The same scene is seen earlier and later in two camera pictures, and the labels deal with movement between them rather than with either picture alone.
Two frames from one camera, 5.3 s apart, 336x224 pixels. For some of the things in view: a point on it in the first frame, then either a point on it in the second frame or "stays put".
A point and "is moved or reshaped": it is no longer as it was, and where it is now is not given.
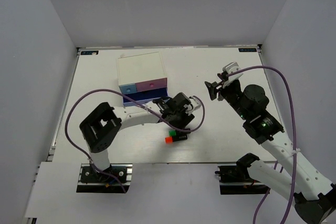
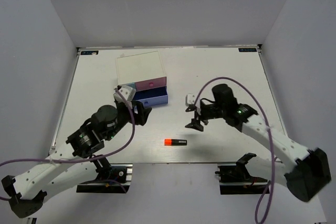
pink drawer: x=151 y=84 stays put
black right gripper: x=212 y=89 → x=196 y=125
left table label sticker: x=89 y=52 stays put
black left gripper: x=185 y=121 → x=145 y=112
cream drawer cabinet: x=140 y=67 stays put
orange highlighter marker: x=170 y=139 is moved or reshaped
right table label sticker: x=247 y=50 stays put
